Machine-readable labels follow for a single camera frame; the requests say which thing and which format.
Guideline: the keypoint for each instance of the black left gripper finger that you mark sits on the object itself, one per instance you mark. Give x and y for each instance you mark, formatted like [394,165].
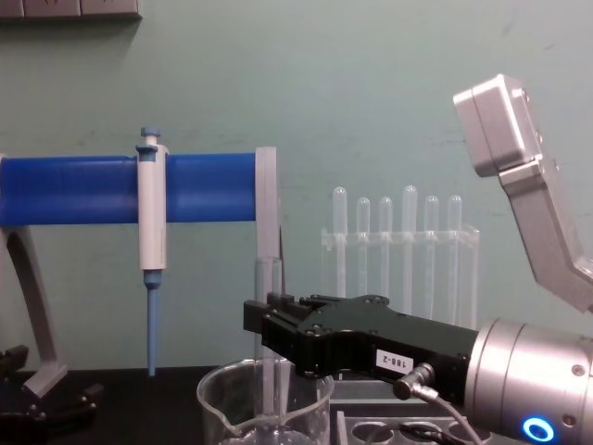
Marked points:
[69,408]
[11,357]

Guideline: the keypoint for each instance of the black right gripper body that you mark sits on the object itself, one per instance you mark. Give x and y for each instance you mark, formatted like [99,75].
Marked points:
[407,334]

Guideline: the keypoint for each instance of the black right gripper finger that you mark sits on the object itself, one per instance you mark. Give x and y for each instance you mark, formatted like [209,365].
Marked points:
[306,308]
[287,336]

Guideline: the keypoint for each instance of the clear plastic dropper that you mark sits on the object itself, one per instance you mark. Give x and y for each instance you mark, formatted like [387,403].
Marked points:
[268,278]
[432,213]

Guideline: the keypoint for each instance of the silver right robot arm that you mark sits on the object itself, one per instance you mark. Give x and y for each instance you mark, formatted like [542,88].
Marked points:
[523,371]

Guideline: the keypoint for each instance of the clear glass beaker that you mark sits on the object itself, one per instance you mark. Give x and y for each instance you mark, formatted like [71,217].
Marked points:
[231,408]

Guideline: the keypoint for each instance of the grey test tube rack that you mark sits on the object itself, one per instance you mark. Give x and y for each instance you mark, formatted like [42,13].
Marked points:
[361,417]

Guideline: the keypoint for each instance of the clear acrylic dropper rack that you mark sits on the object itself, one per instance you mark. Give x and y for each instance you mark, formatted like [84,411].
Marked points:
[468,259]

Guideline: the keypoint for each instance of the blue grey pipette stand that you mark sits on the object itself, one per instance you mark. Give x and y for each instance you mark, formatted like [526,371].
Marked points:
[69,190]

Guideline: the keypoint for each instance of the white blue pipette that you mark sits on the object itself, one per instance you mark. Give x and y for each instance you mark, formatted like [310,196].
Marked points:
[152,218]

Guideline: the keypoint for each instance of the grey wall socket panel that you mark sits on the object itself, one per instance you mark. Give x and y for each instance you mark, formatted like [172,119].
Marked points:
[69,8]

